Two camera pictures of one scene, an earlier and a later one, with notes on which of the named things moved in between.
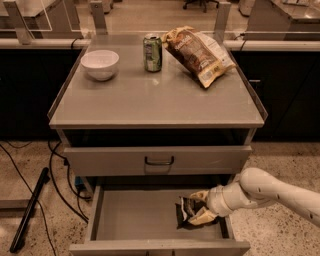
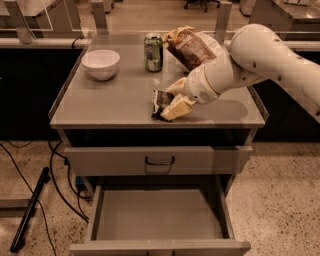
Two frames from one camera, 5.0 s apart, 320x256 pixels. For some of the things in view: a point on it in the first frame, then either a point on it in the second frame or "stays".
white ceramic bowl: [101, 65] stays
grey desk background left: [39, 19] stays
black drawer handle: [159, 163] stays
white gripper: [214, 199] → [197, 85]
